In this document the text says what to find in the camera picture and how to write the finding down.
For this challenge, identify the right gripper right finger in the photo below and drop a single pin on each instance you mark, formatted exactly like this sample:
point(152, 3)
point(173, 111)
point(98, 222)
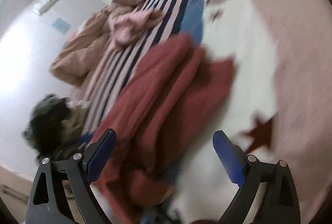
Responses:
point(280, 201)

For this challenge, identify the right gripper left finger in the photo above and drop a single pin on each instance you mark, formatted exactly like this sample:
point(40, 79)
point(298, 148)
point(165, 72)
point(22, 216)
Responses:
point(47, 200)

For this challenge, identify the dark red knit sweater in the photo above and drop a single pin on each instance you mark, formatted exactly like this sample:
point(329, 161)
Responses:
point(173, 94)

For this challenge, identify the pink striped front pillow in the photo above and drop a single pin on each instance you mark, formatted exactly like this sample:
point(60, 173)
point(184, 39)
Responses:
point(301, 128)

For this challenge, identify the black garment on pile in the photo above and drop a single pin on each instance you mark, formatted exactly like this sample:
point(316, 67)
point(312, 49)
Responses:
point(49, 143)

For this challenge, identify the olive garment on pile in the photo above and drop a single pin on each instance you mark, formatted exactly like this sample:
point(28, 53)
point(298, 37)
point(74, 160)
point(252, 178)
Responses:
point(71, 131)

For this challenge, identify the grey garment on pile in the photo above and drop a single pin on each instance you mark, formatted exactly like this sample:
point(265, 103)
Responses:
point(45, 118)

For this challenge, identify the pink beige duvet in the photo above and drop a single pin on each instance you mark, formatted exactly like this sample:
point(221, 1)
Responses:
point(83, 49)

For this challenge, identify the pink crumpled garment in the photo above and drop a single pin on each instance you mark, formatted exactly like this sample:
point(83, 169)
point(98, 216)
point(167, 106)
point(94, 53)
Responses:
point(128, 28)

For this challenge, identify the striped fleece bed blanket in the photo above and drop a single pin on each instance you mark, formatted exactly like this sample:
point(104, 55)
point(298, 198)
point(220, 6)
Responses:
point(179, 16)

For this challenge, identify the blue wall poster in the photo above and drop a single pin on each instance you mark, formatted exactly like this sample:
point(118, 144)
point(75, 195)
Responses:
point(61, 26)

